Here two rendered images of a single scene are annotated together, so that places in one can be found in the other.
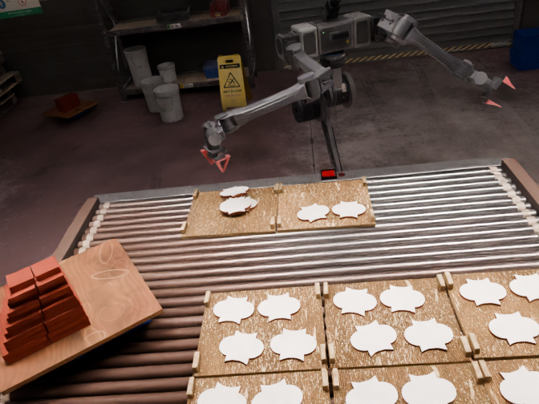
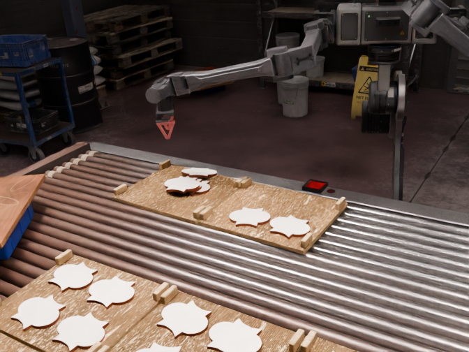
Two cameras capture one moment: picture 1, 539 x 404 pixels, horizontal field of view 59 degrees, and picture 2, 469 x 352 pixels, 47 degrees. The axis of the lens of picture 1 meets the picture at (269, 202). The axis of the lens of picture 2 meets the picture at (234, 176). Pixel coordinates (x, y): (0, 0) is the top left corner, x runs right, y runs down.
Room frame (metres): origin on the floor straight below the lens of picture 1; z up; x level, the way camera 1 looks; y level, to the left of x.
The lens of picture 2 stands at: (0.20, -0.89, 1.87)
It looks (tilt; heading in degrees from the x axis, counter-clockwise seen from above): 25 degrees down; 27
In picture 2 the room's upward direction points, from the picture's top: 4 degrees counter-clockwise
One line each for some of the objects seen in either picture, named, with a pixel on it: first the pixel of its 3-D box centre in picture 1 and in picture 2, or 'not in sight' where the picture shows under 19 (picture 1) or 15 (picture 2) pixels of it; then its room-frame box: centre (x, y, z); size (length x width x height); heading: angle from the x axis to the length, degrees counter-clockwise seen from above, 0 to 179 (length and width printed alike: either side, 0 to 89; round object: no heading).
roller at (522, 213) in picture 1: (296, 234); (218, 234); (1.60, -0.09, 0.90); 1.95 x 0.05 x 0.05; 84
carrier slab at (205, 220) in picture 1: (233, 211); (181, 191); (1.80, 0.17, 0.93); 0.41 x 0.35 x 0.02; 82
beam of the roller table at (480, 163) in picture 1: (293, 184); (274, 187); (2.02, -0.13, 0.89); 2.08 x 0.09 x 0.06; 84
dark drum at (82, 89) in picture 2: not in sight; (67, 84); (4.37, 3.13, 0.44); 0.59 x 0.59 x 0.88
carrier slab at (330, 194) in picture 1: (323, 204); (273, 214); (1.75, -0.24, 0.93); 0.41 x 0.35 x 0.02; 83
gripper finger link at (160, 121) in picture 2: (220, 161); (166, 126); (1.77, 0.18, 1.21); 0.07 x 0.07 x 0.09; 31
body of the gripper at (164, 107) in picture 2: (212, 143); (164, 104); (1.80, 0.20, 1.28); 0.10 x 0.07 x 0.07; 31
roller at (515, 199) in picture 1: (295, 220); (232, 221); (1.70, -0.10, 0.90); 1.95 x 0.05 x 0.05; 84
